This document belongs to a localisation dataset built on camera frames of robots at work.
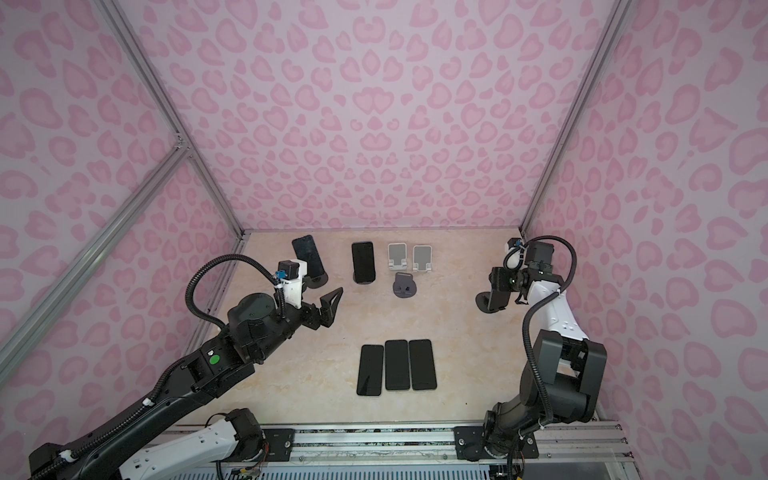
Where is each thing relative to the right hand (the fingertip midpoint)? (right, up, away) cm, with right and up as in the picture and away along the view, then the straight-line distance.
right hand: (506, 272), depth 89 cm
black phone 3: (-4, -4, -8) cm, 10 cm away
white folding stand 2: (-23, +4, +18) cm, 30 cm away
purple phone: (-62, +7, +9) cm, 63 cm away
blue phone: (-43, +4, +9) cm, 44 cm away
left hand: (-48, -1, -23) cm, 53 cm away
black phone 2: (-25, -26, -3) cm, 37 cm away
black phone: (-32, -26, -2) cm, 41 cm away
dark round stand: (-30, -5, +11) cm, 32 cm away
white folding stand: (-32, +5, +18) cm, 37 cm away
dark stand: (-4, -10, +12) cm, 16 cm away
